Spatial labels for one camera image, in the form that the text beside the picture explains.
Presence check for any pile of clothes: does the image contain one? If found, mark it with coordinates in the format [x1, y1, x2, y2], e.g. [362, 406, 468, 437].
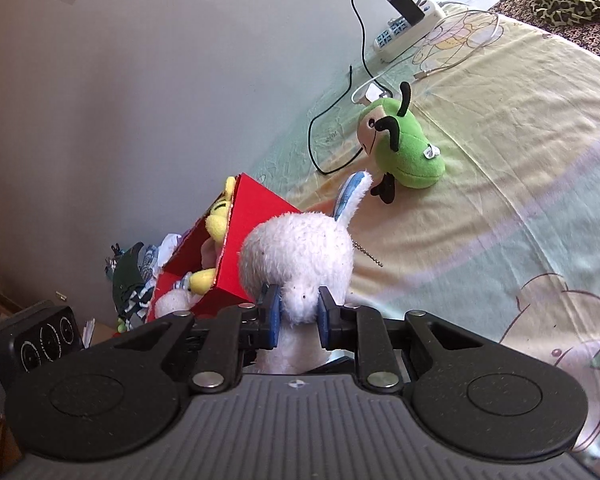
[105, 232, 191, 334]

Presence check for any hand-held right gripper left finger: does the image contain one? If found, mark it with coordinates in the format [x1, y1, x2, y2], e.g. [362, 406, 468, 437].
[111, 285, 283, 394]

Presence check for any yellow plush toy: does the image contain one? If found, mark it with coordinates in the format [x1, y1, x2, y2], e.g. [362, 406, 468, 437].
[182, 176, 239, 295]

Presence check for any green plush toy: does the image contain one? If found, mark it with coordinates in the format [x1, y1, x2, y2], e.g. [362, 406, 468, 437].
[357, 81, 447, 205]

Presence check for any white power strip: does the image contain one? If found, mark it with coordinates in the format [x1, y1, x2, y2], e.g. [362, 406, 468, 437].
[372, 0, 446, 64]

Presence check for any white cable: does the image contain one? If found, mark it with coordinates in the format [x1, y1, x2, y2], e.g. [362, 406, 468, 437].
[352, 7, 506, 104]

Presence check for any black device with dials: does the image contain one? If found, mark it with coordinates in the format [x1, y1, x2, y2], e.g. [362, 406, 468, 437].
[0, 300, 84, 393]

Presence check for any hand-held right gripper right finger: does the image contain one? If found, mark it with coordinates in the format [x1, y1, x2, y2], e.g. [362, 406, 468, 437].
[317, 286, 484, 394]

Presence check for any red cardboard box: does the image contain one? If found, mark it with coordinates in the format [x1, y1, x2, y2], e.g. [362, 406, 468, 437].
[145, 172, 331, 323]

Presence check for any small white plush toy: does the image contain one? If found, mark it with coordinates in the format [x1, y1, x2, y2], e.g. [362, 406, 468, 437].
[154, 277, 206, 322]

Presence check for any printed bed sheet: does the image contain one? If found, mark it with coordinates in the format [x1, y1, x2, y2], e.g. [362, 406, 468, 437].
[252, 2, 600, 478]

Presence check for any black cable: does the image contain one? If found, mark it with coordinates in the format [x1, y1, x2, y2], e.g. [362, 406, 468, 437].
[307, 0, 396, 176]

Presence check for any black power adapter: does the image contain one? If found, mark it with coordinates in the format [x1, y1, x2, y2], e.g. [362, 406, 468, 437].
[386, 0, 426, 25]

